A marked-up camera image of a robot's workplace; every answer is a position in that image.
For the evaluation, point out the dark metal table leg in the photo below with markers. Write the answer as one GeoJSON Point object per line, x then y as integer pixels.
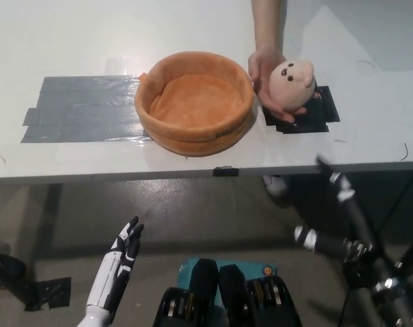
{"type": "Point", "coordinates": [44, 231]}

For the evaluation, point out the small black tape strip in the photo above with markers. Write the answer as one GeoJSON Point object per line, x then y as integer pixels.
{"type": "Point", "coordinates": [226, 171]}

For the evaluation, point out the orange plush steamer basket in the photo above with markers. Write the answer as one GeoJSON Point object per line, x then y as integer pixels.
{"type": "Point", "coordinates": [196, 102]}

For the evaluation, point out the grey duct tape patch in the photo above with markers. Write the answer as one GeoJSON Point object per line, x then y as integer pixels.
{"type": "Point", "coordinates": [87, 109]}

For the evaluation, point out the black tape patch on table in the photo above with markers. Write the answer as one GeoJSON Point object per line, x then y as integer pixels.
{"type": "Point", "coordinates": [317, 117]}

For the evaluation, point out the person's bare hand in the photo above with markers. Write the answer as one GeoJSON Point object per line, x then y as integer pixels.
{"type": "Point", "coordinates": [261, 73]}

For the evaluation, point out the white shoe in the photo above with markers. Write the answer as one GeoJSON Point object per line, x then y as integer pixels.
{"type": "Point", "coordinates": [275, 187]}

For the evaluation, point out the black tape patch on floor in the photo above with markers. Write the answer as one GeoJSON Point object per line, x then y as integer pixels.
{"type": "Point", "coordinates": [49, 293]}

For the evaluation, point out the beige plush dumpling with face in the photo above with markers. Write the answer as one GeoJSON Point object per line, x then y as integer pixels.
{"type": "Point", "coordinates": [290, 86]}

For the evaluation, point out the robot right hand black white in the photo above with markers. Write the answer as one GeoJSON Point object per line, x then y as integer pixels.
{"type": "Point", "coordinates": [358, 248]}

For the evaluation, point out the black object at floor edge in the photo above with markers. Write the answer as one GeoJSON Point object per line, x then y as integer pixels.
{"type": "Point", "coordinates": [3, 265]}

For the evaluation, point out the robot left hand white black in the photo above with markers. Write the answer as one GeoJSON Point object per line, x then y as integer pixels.
{"type": "Point", "coordinates": [114, 269]}

